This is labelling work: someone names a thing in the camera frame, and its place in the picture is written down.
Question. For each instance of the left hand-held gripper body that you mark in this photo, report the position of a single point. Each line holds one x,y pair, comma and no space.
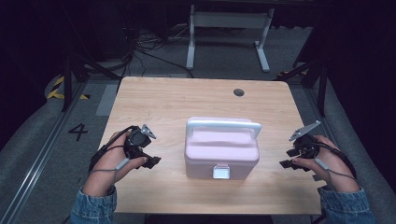
137,142

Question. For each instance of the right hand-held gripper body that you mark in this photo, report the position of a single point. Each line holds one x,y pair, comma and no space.
306,144

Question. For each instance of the person's right hand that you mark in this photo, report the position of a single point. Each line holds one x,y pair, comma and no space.
334,168

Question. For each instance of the person's left hand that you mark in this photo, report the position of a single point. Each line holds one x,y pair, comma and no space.
107,168

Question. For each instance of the black metal stand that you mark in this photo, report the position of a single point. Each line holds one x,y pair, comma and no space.
322,90
67,84

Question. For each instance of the dark round table grommet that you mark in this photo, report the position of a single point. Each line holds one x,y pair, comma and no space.
238,92

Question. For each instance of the yellow black floor tape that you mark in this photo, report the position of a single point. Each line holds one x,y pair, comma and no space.
57,91

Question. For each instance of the metal floor rail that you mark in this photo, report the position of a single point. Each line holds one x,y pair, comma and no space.
34,161

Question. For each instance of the white metal desk frame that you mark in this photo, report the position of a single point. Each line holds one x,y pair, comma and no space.
230,20

